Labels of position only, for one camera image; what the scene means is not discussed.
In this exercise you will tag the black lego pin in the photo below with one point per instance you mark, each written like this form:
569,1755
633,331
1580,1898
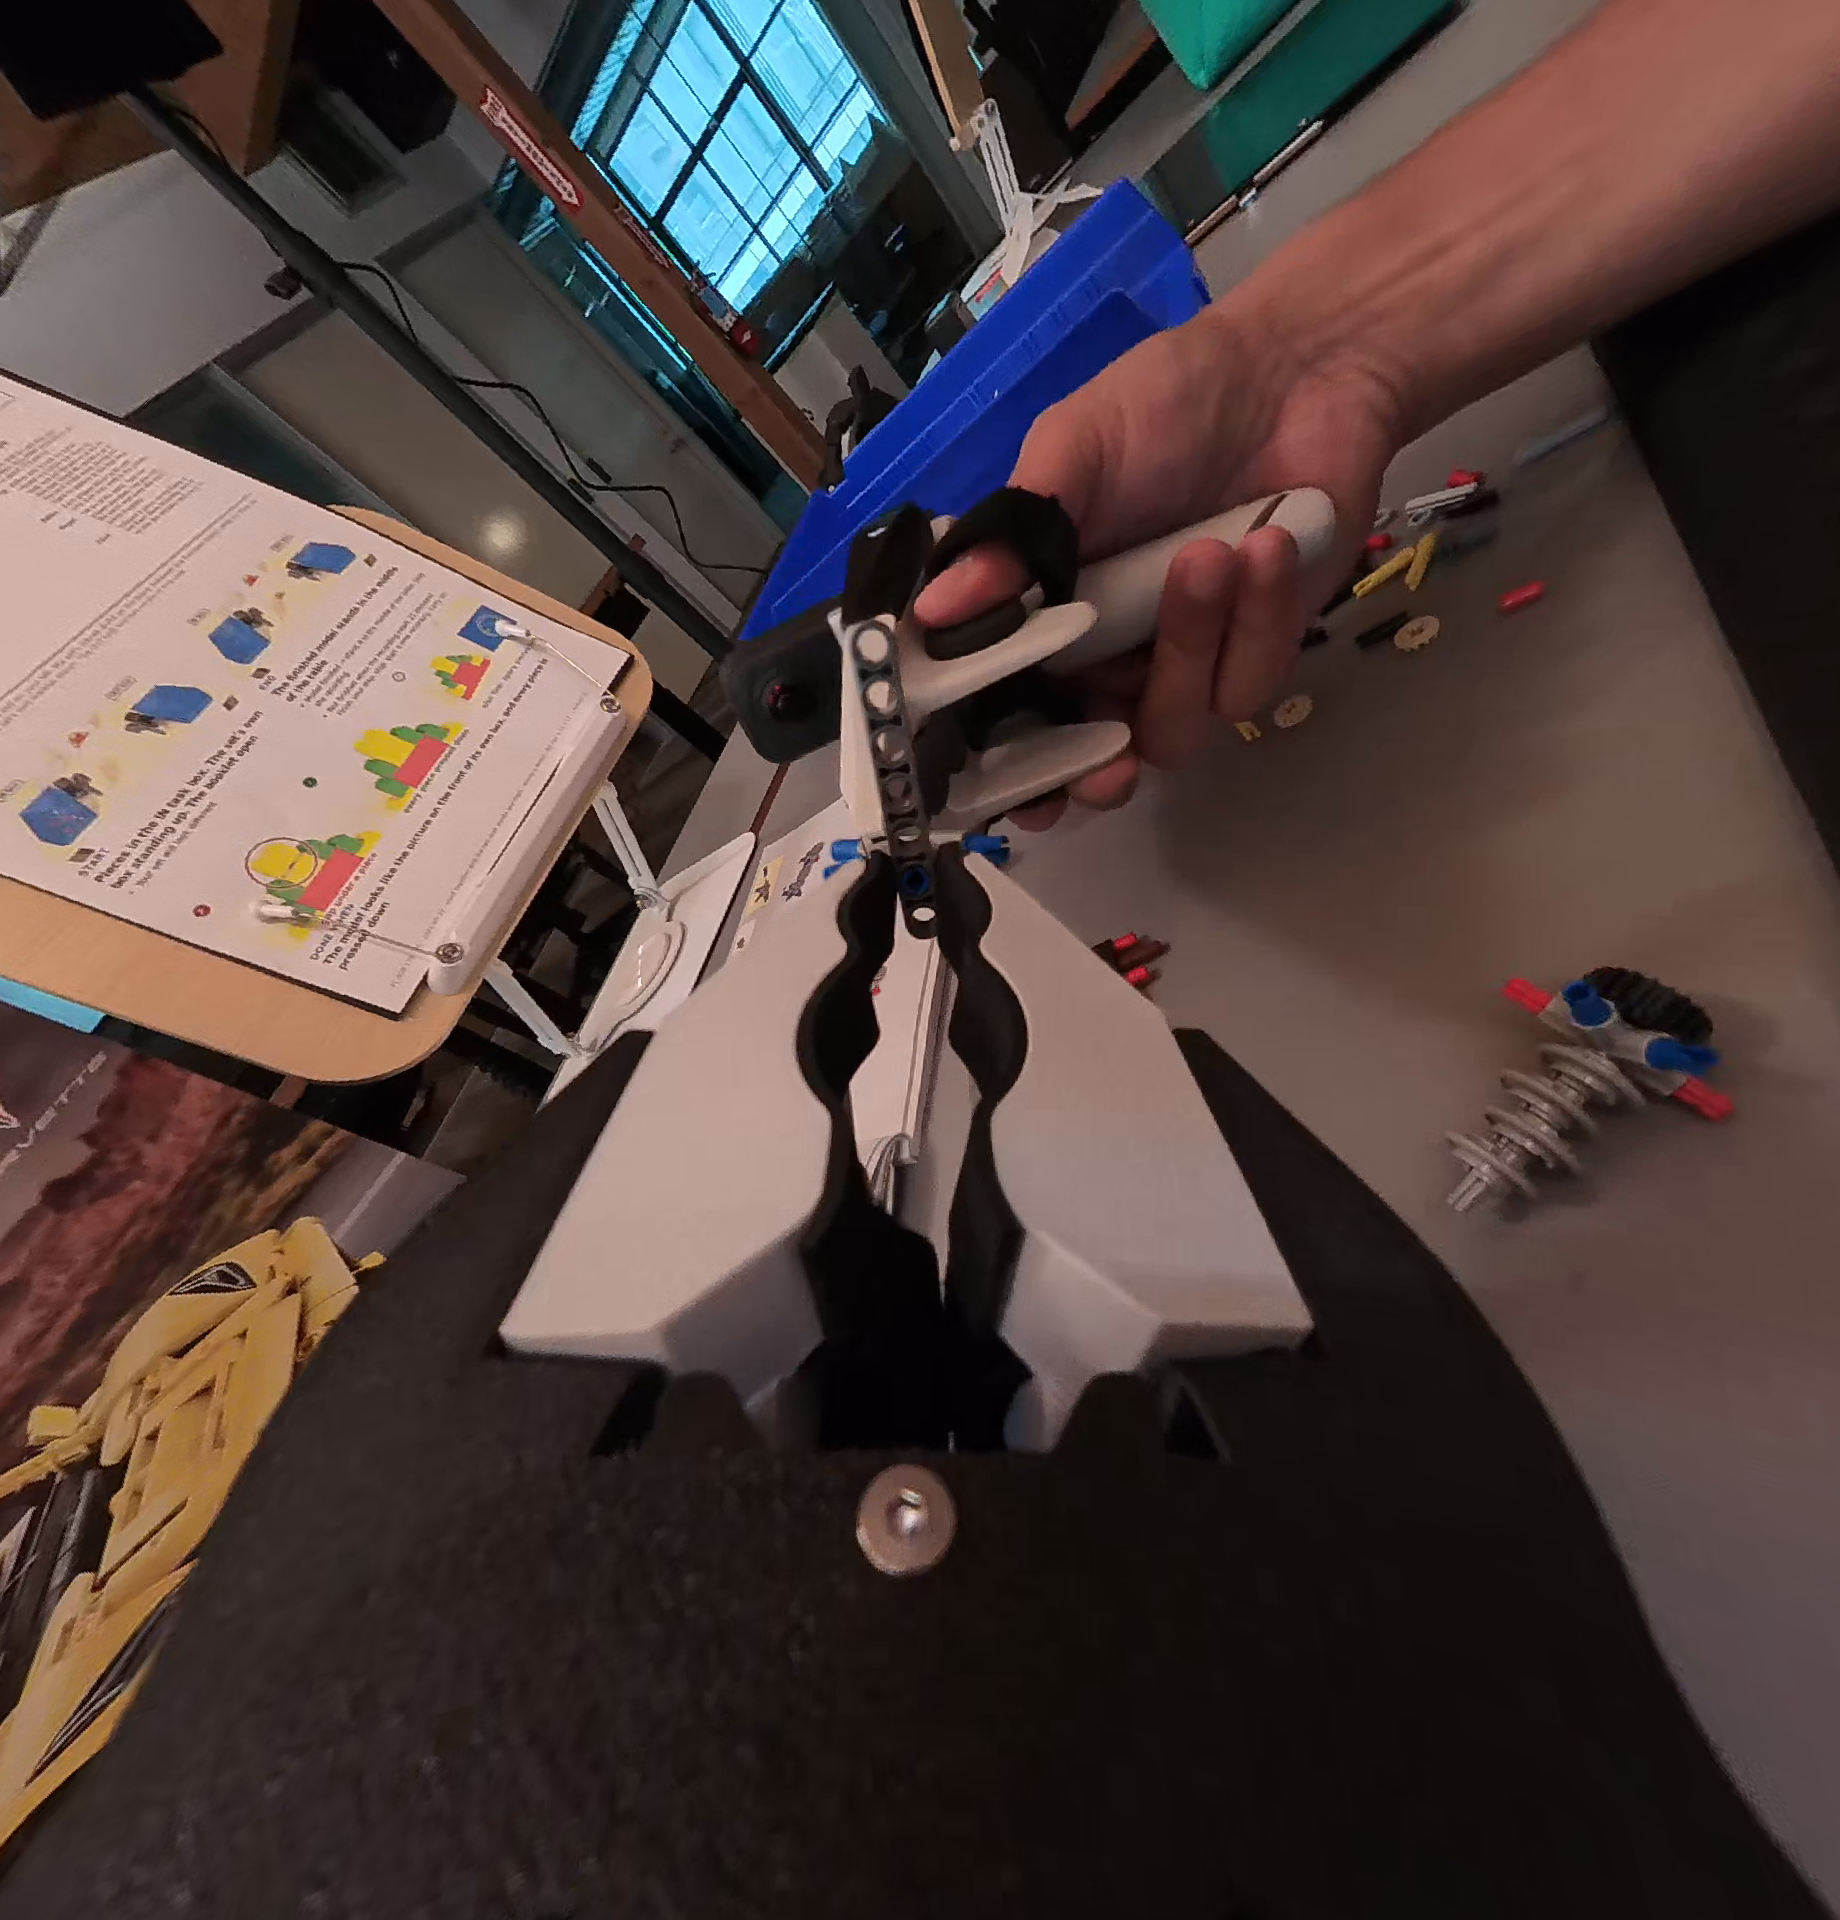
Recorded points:
1379,630

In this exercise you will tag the black hanging screen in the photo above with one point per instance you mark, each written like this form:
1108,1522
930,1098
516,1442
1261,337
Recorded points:
95,52

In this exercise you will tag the blue plastic bin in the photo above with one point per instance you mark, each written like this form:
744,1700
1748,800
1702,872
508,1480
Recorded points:
979,405

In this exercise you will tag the lego set box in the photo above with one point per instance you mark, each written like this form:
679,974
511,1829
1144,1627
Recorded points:
110,1275

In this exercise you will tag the teal carry bag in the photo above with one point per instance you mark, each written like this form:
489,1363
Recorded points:
1280,106

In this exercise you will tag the wooden post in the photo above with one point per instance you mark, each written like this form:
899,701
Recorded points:
634,225

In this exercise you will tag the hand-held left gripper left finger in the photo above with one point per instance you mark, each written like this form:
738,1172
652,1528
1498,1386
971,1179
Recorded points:
679,1170

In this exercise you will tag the person's right forearm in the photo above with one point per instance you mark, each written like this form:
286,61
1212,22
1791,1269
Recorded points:
1535,196

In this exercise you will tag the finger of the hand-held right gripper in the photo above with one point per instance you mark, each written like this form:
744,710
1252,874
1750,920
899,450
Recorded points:
1054,760
1019,661

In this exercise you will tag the lego chassis assembly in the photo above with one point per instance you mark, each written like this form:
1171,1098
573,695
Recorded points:
1130,961

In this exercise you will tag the grey lego connector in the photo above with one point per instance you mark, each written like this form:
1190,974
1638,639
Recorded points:
987,848

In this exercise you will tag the person's right hand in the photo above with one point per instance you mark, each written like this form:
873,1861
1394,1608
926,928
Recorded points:
1234,421

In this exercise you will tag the lego instruction booklet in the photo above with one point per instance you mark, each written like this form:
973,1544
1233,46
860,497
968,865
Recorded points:
778,885

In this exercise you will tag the dark grey lego beam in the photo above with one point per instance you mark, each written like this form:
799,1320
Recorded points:
899,780

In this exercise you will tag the black metal pole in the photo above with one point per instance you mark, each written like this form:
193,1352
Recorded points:
410,345

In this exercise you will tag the printed instruction sheet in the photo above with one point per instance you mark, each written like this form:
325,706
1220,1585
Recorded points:
185,675

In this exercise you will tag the grey lego shock absorber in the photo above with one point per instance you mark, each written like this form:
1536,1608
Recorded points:
1549,1110

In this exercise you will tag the pile of loose lego pieces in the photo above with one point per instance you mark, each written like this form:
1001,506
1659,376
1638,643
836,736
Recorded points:
1385,571

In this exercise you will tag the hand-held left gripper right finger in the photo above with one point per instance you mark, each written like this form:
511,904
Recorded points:
1130,1170

